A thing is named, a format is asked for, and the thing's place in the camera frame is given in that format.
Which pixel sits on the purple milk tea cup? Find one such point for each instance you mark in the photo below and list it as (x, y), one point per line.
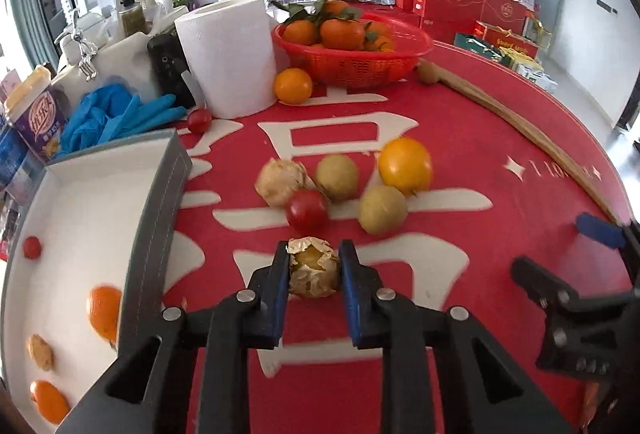
(40, 119)

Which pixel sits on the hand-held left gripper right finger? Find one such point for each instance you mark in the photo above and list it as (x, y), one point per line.
(350, 309)

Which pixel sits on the white green carton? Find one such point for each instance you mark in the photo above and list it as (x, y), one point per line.
(535, 74)

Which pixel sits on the blue rubber gloves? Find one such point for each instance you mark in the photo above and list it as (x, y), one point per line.
(115, 119)

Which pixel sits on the round orange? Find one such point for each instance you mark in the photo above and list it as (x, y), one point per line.
(293, 86)

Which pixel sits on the black electronic device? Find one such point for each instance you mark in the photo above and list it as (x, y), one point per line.
(167, 64)

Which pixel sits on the white paper towel roll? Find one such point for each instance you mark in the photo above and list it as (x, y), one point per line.
(225, 59)

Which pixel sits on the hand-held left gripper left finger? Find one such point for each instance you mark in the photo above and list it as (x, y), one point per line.
(281, 309)

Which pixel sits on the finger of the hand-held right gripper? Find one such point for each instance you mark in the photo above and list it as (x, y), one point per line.
(600, 229)
(542, 281)

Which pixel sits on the large yellow orange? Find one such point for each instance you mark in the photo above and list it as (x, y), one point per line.
(405, 165)

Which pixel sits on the pile of leafy mandarins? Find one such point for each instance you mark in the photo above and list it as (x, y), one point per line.
(342, 34)

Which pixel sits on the red plastic mesh basket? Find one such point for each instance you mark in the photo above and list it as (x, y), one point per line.
(360, 64)

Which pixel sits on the silver rabbit figurine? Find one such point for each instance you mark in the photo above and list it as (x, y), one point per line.
(86, 54)

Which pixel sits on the dark lidded jar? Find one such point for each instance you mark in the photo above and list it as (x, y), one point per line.
(132, 16)

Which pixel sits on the white storage box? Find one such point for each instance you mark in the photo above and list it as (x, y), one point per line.
(125, 59)

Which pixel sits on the long red orange fruit box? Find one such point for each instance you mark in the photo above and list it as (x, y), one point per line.
(505, 36)

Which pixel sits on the long wooden stick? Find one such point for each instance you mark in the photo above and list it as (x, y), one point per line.
(505, 114)

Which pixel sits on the grey box with white inside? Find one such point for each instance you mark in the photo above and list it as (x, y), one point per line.
(85, 224)

